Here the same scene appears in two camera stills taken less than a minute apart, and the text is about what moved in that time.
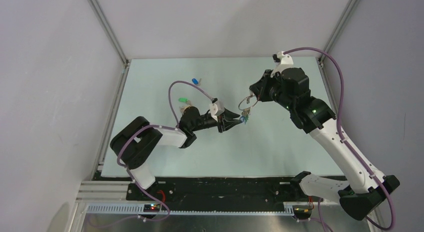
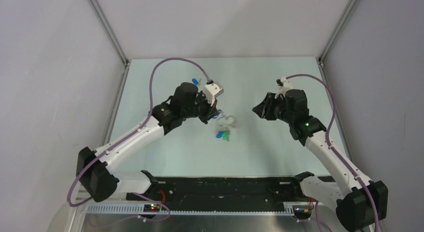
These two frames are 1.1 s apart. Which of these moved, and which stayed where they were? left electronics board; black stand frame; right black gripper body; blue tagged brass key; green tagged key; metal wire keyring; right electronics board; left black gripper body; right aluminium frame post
Moved: right black gripper body; blue tagged brass key; metal wire keyring; left black gripper body; green tagged key
Stayed: left electronics board; black stand frame; right electronics board; right aluminium frame post
